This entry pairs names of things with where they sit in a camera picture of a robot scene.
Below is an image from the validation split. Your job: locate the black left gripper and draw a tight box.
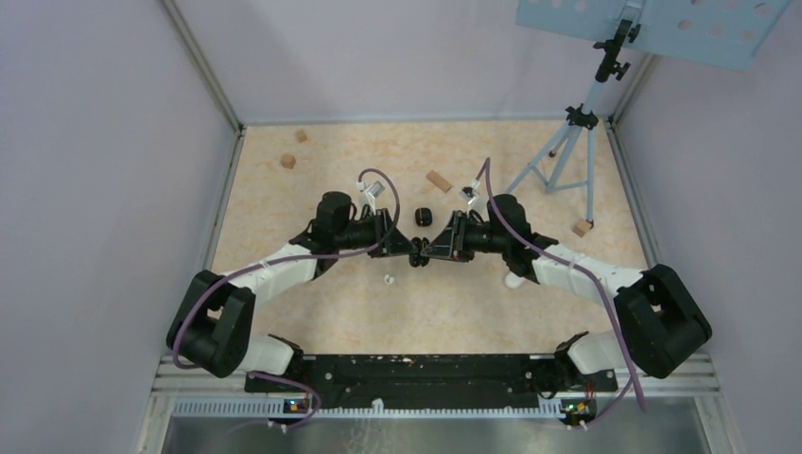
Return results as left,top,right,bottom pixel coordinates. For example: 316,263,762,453
335,207,418,258

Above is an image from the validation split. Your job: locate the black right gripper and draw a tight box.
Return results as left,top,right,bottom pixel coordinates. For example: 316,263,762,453
422,210,509,263

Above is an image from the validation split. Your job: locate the black oval charging case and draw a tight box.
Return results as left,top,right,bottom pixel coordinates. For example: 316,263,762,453
409,236,429,268

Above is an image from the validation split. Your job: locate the white oval charging case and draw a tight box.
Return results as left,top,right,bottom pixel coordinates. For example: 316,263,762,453
503,272,527,289

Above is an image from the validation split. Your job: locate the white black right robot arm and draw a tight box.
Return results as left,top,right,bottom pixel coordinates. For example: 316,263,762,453
421,194,712,390

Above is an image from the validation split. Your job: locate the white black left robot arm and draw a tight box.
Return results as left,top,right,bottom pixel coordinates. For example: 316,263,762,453
166,191,420,391

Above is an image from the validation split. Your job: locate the black case with gold band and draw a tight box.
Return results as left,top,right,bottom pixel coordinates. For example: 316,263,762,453
414,207,433,227

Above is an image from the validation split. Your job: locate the long wooden block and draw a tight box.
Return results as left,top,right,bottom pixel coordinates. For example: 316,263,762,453
426,170,453,193

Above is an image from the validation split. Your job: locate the light blue tripod stand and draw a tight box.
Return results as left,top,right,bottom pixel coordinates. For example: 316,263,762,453
506,19,640,224

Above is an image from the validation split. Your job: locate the wooden cube left side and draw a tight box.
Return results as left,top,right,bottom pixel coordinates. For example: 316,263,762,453
280,153,297,169

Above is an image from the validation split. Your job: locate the wooden block under tripod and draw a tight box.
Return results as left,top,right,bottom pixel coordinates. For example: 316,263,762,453
571,219,595,237

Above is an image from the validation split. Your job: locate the light blue perforated panel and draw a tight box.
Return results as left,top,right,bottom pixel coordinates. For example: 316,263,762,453
515,0,791,71

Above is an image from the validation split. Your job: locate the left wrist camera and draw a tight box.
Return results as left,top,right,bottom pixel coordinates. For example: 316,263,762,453
356,181,385,214

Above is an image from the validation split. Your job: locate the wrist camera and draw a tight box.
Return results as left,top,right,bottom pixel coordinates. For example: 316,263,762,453
356,181,385,214
460,180,481,211

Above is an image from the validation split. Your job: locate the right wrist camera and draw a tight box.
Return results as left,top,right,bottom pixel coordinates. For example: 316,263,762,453
460,180,481,211

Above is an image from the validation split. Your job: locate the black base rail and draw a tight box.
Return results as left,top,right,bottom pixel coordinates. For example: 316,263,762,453
244,354,619,410

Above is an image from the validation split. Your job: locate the white slotted cable duct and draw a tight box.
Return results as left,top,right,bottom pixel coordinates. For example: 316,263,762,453
172,397,565,420

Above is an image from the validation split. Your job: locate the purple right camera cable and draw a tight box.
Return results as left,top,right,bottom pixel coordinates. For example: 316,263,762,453
475,157,648,428

